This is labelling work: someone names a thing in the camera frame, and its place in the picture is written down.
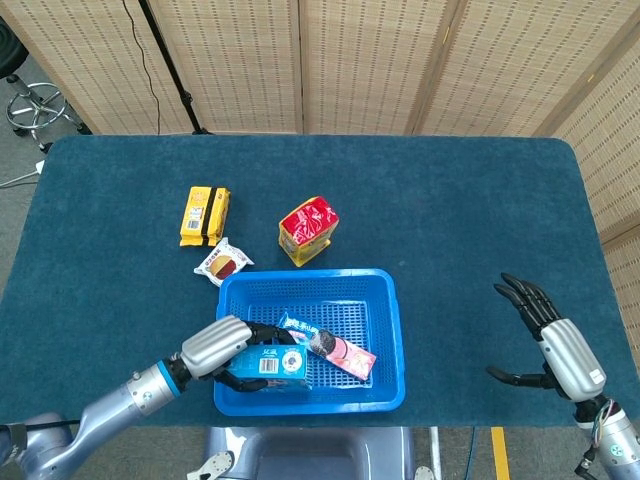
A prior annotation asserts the black tripod stand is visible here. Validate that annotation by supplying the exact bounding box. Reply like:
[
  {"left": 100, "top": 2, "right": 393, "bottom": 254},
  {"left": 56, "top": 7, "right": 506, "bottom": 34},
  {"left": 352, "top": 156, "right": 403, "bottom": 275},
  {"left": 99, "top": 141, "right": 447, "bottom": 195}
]
[{"left": 137, "top": 0, "right": 215, "bottom": 136}]

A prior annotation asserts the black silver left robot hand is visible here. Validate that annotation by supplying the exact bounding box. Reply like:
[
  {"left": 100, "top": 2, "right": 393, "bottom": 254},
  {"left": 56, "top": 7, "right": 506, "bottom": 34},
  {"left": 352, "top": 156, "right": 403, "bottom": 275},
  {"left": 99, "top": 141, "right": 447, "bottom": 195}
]
[{"left": 179, "top": 314, "right": 304, "bottom": 394}]

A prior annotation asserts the grey blue robot torso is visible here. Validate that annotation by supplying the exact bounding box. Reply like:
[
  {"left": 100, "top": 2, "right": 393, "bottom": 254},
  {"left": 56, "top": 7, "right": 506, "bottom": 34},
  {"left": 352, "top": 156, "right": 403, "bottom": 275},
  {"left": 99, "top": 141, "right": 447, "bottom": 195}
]
[{"left": 187, "top": 426, "right": 439, "bottom": 480}]

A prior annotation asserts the thin black hanging cable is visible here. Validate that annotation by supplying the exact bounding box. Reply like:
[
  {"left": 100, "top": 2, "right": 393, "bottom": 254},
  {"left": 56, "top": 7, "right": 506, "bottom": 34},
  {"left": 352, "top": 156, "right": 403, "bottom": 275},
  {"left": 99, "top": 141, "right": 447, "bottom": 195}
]
[{"left": 121, "top": 0, "right": 162, "bottom": 135}]

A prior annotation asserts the blue chocolate chip cookie box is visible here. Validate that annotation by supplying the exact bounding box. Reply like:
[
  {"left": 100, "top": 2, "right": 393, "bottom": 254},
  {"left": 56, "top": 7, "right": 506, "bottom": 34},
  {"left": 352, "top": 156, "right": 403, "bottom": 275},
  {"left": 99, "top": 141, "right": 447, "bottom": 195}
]
[{"left": 227, "top": 343, "right": 312, "bottom": 392}]

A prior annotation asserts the blue floor cable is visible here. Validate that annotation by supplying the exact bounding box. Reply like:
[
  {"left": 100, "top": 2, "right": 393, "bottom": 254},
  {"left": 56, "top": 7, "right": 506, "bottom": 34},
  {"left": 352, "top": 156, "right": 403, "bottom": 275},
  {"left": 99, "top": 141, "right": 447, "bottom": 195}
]
[{"left": 462, "top": 427, "right": 479, "bottom": 480}]

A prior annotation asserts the blue plastic perforated basket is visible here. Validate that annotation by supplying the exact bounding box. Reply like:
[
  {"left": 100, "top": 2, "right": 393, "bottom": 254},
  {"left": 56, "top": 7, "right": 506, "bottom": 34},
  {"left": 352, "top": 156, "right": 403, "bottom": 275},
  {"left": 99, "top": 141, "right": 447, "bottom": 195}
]
[{"left": 213, "top": 268, "right": 406, "bottom": 417}]

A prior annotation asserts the red yellow Lipo bag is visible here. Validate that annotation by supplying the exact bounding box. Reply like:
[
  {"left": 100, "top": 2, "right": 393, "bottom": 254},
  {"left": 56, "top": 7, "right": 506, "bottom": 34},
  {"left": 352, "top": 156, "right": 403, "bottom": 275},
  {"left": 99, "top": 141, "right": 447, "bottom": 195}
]
[{"left": 278, "top": 195, "right": 341, "bottom": 268}]

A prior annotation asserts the bamboo folding screen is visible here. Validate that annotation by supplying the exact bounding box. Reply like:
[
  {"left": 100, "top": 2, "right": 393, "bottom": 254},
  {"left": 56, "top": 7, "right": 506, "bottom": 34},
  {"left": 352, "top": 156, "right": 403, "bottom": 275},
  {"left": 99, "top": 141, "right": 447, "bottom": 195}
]
[{"left": 0, "top": 0, "right": 640, "bottom": 321}]

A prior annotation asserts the dark blue carpet table cover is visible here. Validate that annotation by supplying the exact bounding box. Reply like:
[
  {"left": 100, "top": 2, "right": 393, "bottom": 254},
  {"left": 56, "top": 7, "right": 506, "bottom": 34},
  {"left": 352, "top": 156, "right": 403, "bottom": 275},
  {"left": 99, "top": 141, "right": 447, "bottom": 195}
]
[{"left": 0, "top": 134, "right": 621, "bottom": 429}]

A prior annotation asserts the small white burger snack packet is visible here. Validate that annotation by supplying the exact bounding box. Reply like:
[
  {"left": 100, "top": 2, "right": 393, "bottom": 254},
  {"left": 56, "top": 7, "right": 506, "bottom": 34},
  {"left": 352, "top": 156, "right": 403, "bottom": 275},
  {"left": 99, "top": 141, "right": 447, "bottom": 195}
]
[{"left": 193, "top": 236, "right": 256, "bottom": 288}]

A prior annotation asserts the yellow snack pack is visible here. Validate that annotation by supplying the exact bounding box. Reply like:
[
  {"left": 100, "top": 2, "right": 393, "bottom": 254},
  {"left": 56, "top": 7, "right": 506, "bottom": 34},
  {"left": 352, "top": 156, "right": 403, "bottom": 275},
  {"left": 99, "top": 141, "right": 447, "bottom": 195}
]
[{"left": 179, "top": 186, "right": 232, "bottom": 249}]

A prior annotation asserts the yellow floor tape strip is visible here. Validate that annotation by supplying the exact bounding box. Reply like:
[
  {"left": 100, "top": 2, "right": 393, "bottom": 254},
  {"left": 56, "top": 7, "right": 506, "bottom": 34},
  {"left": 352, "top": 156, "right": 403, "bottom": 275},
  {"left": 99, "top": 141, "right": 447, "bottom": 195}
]
[{"left": 490, "top": 426, "right": 512, "bottom": 480}]

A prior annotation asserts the white plug with cable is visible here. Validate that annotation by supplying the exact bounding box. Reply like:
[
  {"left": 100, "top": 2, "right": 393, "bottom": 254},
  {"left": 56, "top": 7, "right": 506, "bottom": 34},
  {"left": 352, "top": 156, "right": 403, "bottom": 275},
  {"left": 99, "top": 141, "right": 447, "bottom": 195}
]
[{"left": 0, "top": 159, "right": 46, "bottom": 189}]

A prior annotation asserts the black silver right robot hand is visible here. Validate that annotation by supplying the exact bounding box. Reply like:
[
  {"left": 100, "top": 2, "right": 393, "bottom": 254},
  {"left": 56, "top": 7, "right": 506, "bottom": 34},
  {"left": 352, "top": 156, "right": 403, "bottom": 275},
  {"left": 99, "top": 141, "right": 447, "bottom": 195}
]
[{"left": 485, "top": 272, "right": 607, "bottom": 403}]

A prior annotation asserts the blue pink biscuit box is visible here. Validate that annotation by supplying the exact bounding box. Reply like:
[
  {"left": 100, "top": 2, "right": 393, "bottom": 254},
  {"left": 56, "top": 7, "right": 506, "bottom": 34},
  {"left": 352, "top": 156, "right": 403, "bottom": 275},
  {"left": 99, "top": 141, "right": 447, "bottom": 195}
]
[{"left": 279, "top": 311, "right": 378, "bottom": 383}]

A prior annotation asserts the black stool with chrome base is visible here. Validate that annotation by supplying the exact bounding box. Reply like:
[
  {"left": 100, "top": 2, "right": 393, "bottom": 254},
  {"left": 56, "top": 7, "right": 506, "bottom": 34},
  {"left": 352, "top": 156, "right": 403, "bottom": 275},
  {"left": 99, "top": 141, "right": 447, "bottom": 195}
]
[{"left": 0, "top": 17, "right": 93, "bottom": 154}]

